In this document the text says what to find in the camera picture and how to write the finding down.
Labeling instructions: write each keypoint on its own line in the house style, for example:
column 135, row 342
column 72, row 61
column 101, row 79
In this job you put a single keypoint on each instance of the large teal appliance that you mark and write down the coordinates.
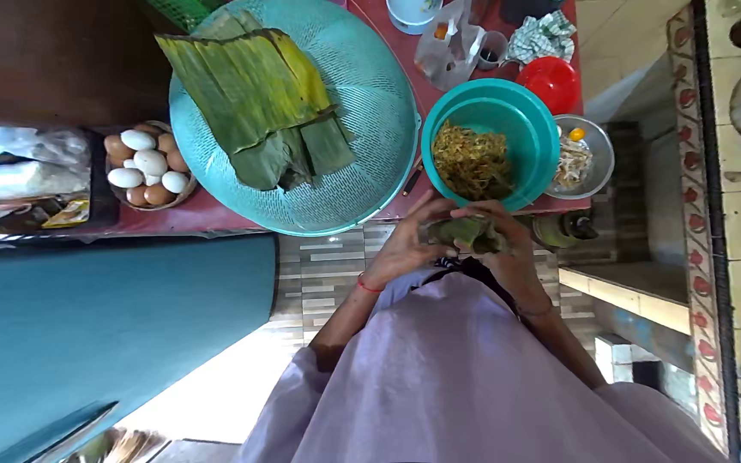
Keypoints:
column 119, row 302

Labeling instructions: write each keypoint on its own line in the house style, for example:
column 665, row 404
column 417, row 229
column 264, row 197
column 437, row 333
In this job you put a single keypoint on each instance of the pile of plastic packets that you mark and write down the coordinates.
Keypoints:
column 29, row 170

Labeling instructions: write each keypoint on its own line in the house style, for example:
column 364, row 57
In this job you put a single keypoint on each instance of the brown shredded food filling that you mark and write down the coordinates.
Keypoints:
column 473, row 161

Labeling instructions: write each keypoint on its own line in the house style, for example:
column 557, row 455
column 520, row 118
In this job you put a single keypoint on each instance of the person's left forearm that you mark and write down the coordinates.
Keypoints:
column 348, row 319

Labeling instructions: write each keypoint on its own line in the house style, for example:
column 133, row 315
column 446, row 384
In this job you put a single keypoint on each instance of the pale shredded food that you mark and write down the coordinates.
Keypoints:
column 574, row 164

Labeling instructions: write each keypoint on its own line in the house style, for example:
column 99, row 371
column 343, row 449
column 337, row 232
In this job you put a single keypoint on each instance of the clear plastic cup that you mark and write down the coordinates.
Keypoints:
column 493, row 50

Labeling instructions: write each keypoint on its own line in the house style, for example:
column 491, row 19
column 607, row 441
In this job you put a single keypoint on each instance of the small orange tomato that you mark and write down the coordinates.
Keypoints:
column 577, row 134

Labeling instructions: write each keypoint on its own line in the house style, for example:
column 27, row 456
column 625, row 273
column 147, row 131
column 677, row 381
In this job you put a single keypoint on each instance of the silver metal bowl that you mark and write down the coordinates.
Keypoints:
column 604, row 158

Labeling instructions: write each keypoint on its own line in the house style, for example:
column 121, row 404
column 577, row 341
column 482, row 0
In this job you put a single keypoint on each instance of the straw broom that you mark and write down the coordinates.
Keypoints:
column 131, row 445

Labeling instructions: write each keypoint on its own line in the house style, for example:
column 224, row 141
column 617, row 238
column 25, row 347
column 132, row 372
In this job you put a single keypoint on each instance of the person's left thumb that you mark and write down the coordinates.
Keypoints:
column 438, row 251

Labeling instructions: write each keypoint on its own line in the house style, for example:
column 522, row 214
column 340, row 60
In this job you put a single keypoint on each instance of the white blue round container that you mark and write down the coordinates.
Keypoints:
column 412, row 14

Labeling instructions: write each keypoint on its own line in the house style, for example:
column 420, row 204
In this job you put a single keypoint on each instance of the black plastic crate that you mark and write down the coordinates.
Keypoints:
column 105, row 186

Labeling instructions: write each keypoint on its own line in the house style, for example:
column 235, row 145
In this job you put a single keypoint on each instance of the red tablecloth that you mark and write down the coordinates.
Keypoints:
column 222, row 217

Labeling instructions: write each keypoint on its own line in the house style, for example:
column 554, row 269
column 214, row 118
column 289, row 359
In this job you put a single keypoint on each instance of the person's left hand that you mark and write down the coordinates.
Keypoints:
column 401, row 247

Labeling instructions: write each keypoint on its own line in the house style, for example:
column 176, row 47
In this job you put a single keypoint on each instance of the stack of banana leaves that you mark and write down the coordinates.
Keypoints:
column 248, row 90

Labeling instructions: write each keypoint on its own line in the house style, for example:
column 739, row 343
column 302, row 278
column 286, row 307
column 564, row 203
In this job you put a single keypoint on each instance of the person's right forearm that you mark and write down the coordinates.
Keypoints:
column 565, row 339

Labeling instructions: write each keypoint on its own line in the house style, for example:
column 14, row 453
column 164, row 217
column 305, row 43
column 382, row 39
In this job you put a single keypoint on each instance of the green plastic tub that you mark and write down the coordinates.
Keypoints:
column 532, row 138

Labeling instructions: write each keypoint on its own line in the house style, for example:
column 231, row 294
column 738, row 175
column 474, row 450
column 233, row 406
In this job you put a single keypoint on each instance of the green white checked cloth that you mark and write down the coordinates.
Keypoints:
column 543, row 37

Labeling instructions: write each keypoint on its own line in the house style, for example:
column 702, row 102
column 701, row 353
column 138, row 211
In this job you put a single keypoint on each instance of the round woven egg basket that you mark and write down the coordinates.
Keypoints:
column 181, row 197

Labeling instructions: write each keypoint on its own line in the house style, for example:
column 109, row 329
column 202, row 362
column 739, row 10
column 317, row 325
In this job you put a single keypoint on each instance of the large round teal basket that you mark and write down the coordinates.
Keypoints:
column 374, row 116

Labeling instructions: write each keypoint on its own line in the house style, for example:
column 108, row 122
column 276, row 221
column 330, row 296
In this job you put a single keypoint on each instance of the dark brown cabinet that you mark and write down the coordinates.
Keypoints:
column 55, row 64

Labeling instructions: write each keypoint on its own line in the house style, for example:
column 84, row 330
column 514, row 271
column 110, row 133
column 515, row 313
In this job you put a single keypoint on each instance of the green mesh basket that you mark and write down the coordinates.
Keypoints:
column 181, row 9

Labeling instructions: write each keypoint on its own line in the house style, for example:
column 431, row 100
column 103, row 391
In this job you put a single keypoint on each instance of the green leaf packet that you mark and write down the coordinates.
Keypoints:
column 464, row 231

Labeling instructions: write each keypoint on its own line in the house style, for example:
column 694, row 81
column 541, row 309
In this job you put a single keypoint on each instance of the person's right hand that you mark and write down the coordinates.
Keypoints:
column 517, row 260

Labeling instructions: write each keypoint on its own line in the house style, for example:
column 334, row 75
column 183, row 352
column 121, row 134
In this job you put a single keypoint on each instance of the person's left fingers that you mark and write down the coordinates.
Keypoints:
column 432, row 208

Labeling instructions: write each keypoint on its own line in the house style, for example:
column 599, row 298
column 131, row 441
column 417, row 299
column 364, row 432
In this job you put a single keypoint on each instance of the person's right fingers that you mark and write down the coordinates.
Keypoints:
column 487, row 209

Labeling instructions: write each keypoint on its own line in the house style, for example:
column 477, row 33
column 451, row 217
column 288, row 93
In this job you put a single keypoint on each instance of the translucent white plastic bag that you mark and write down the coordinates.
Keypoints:
column 442, row 55

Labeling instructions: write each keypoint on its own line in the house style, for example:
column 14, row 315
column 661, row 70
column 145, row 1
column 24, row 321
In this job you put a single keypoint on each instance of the person's body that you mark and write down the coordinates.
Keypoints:
column 454, row 379

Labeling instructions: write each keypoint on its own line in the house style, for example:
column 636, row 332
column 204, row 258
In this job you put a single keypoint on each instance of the slim black orange tool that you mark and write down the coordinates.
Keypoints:
column 413, row 178

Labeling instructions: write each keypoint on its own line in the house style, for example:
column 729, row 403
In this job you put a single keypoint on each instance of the pile of eggs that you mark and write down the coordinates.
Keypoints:
column 150, row 162

